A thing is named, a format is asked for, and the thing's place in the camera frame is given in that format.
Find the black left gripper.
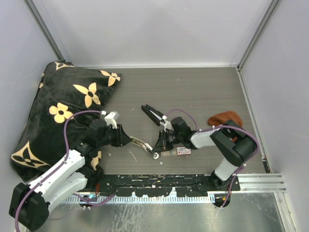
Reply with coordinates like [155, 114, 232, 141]
[97, 124, 131, 147]

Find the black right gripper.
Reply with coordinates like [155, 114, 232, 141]
[152, 130, 183, 153]

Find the red white staple box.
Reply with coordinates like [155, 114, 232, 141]
[161, 147, 192, 157]

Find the black stapler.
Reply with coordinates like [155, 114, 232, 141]
[141, 104, 167, 126]

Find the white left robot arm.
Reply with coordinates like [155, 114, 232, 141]
[9, 111, 132, 232]

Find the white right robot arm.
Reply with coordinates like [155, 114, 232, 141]
[153, 117, 258, 190]

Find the orange brown cloth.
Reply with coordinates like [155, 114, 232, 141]
[207, 111, 243, 127]

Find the black floral cushion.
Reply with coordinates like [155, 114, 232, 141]
[10, 60, 122, 182]

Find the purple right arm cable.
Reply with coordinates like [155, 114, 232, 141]
[167, 109, 261, 194]

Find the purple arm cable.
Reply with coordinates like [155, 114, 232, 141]
[14, 110, 109, 232]
[167, 109, 261, 194]

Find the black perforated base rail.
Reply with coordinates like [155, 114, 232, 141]
[68, 173, 227, 199]

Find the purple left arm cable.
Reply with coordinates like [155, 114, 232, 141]
[14, 110, 109, 232]

